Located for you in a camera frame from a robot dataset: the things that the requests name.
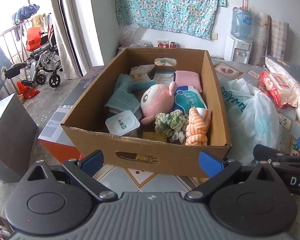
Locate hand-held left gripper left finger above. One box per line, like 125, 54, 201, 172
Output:
27, 150, 119, 203

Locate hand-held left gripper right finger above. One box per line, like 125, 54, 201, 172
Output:
184, 150, 275, 202

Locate brown cardboard box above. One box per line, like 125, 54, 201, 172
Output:
61, 47, 232, 178

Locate white green plastic bag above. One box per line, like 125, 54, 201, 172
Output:
221, 78, 282, 165

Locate orange striped cloth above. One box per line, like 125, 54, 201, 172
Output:
185, 107, 212, 146

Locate white yoghurt cup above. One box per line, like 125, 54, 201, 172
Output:
105, 110, 141, 137

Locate green scrunchie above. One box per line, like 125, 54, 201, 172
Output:
154, 110, 189, 144

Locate gold tissue pack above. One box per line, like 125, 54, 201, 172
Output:
134, 131, 168, 163

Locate blue wet wipes pack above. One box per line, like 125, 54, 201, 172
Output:
174, 85, 207, 113

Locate teal checked cloth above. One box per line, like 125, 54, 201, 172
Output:
104, 74, 142, 119

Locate pink plush toy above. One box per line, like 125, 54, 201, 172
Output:
139, 81, 178, 125

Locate pink sponge cloth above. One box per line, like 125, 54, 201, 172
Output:
175, 70, 203, 93

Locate white orange packet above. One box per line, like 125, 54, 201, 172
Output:
129, 64, 156, 85

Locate blue paper box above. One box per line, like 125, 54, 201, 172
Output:
154, 70, 176, 83

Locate white checked quilt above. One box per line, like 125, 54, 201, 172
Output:
265, 55, 300, 140

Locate fruit print tablecloth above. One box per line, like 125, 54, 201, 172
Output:
95, 59, 300, 195

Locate red wet wipes pack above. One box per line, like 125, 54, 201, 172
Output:
261, 71, 298, 108

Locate grey orange carton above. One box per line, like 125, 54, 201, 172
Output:
37, 66, 108, 164

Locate grey printed blanket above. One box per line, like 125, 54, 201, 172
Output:
260, 55, 300, 80

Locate dark brown board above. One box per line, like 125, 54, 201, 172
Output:
0, 92, 38, 183

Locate red plastic bag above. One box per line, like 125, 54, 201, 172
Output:
16, 81, 40, 99

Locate checked paper roll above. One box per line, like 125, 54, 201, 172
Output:
269, 20, 290, 62

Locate white water dispenser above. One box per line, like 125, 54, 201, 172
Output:
224, 35, 253, 64

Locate wheelchair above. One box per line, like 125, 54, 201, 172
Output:
25, 14, 64, 88

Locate floral paper roll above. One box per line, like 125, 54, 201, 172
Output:
252, 11, 272, 60

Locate black padded seat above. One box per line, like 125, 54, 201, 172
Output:
1, 62, 28, 80

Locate clear plastic bag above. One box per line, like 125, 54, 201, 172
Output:
120, 22, 145, 48

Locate grey curtain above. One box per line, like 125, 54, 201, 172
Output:
47, 0, 90, 79

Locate orange plastic bag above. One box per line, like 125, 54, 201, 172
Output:
26, 27, 42, 52

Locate tan hanging towel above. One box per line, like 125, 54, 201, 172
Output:
31, 14, 47, 30

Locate dark blue hanging clothes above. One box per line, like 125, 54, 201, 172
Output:
12, 4, 40, 25

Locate teal floral wall cloth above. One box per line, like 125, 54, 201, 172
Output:
114, 0, 227, 40

